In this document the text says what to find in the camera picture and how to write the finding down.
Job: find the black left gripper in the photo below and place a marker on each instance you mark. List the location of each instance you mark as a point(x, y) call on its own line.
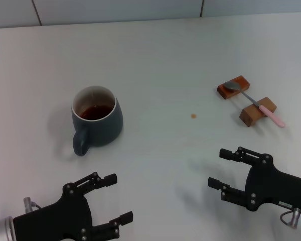
point(50, 221)

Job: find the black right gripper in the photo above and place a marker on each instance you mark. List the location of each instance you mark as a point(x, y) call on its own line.
point(276, 185)

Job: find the grey cup with tea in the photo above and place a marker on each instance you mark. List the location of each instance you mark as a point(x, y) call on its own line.
point(102, 130)

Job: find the light brown arched wooden block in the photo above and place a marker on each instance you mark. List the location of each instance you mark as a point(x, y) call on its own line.
point(250, 114)

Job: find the reddish flat wooden block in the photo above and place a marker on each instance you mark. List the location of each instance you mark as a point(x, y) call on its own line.
point(243, 82)

